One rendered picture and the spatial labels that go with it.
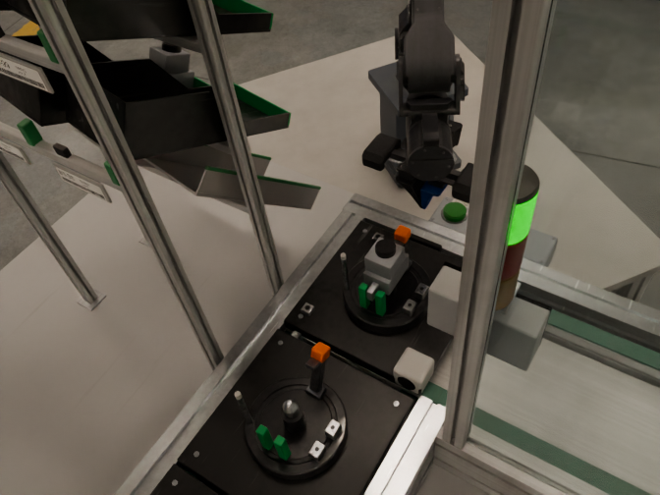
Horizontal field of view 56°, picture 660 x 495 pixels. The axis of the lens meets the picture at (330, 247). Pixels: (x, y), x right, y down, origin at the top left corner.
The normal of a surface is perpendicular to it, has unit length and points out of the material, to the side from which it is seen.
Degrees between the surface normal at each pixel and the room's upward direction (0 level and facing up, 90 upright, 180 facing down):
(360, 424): 0
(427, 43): 27
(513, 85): 90
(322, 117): 0
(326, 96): 0
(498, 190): 90
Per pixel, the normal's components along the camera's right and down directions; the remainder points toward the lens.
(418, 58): -0.11, -0.21
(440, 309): -0.54, 0.68
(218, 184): 0.73, 0.48
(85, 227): -0.09, -0.63
